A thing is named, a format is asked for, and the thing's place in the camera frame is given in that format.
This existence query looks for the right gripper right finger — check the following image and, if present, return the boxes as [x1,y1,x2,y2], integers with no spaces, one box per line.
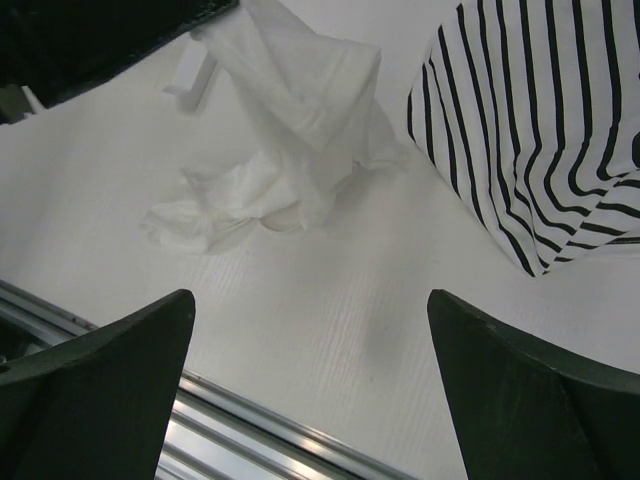
[427,290,639,479]

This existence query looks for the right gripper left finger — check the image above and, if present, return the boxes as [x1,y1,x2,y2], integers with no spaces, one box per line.
[1,289,194,479]

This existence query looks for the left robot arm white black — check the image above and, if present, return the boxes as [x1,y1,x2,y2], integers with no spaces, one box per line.
[1,0,238,124]

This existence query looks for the white black striped tank top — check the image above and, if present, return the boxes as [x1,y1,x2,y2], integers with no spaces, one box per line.
[407,1,639,277]

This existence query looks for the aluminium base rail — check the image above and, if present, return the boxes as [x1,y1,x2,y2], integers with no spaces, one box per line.
[0,279,421,480]

